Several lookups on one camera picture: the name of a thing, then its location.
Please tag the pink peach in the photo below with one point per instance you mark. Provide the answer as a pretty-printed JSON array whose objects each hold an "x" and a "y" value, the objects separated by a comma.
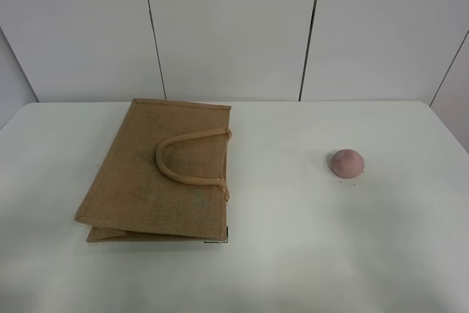
[{"x": 347, "y": 164}]

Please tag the brown linen tote bag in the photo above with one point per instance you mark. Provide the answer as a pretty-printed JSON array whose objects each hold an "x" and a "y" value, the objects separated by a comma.
[{"x": 164, "y": 176}]

